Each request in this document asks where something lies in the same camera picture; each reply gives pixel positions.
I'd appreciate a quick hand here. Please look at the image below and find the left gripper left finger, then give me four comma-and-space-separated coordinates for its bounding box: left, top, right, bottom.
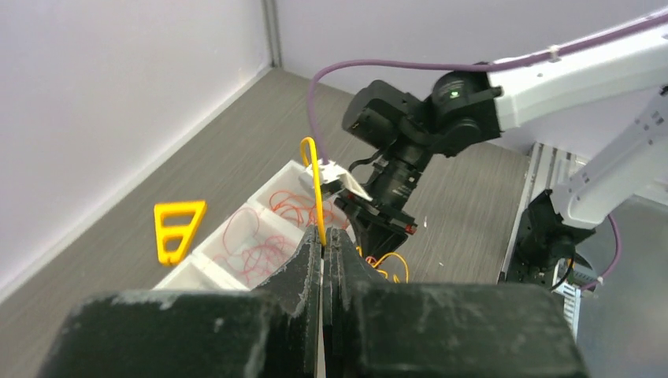
38, 228, 321, 377

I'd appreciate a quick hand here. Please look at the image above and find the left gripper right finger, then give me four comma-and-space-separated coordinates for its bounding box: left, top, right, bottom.
322, 228, 589, 377

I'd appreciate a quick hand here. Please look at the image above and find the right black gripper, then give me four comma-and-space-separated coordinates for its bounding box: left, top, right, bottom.
334, 193, 418, 259

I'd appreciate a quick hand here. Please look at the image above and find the pink cable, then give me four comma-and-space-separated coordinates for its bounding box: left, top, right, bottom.
213, 207, 299, 287

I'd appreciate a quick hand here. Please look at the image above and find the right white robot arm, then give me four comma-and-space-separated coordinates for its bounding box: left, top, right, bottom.
336, 13, 667, 290

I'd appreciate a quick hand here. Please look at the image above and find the white three-compartment tray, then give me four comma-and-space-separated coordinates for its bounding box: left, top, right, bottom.
156, 161, 316, 291

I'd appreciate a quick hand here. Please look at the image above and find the yellow triangular plastic piece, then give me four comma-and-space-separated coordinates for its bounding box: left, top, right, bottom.
154, 200, 207, 266

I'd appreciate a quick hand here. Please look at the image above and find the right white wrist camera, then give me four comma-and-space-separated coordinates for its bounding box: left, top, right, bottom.
298, 159, 373, 202

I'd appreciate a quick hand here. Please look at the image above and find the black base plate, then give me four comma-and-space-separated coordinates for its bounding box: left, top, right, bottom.
498, 189, 575, 290

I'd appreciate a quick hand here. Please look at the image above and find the white slotted cable duct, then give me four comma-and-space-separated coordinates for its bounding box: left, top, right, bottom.
555, 283, 581, 339

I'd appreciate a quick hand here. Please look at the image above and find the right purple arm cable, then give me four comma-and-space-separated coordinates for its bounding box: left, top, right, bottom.
306, 10, 668, 163

